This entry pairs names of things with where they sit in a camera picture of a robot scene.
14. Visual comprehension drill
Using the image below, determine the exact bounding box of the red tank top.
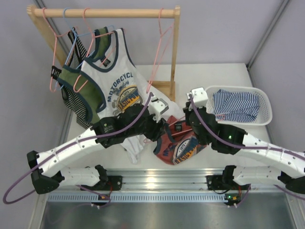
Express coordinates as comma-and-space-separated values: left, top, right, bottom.
153, 116, 206, 165

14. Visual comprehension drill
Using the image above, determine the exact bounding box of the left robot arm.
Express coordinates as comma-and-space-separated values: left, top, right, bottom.
27, 102, 168, 194

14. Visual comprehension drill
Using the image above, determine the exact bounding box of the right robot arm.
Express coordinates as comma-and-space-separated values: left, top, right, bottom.
183, 102, 305, 194

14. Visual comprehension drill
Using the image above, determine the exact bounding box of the white motorcycle print tank top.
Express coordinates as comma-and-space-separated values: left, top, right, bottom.
80, 28, 186, 165

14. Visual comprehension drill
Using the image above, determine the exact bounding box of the green tank top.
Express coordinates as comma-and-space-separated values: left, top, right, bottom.
58, 27, 115, 126

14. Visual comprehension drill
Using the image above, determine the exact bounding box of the black white striped tank top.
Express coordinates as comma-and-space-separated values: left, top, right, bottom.
51, 27, 107, 131

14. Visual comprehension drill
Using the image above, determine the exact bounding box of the pink hanger with white top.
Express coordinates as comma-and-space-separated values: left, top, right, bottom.
73, 7, 121, 93

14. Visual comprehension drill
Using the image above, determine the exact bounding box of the blue white striped garment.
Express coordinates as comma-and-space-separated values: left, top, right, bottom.
213, 89, 260, 123

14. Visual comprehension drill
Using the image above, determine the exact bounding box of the white plastic laundry basket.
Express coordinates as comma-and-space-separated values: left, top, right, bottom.
205, 86, 272, 126

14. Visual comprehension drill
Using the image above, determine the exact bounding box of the wooden clothes rack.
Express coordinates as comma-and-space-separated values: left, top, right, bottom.
27, 5, 181, 101

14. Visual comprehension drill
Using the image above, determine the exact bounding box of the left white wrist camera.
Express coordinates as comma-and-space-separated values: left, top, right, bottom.
148, 94, 169, 123

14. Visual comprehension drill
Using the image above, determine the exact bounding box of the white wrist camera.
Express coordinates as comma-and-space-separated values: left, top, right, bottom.
186, 87, 208, 107
148, 94, 169, 123

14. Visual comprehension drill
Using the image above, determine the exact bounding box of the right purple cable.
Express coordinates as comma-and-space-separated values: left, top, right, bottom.
189, 93, 305, 208

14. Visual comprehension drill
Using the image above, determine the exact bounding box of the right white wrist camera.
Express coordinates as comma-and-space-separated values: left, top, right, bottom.
186, 87, 208, 107

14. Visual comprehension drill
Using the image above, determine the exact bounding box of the aluminium mounting rail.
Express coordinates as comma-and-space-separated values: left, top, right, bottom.
38, 168, 296, 203

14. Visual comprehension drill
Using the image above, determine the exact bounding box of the blue wire hanger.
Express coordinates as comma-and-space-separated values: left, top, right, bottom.
55, 7, 115, 91

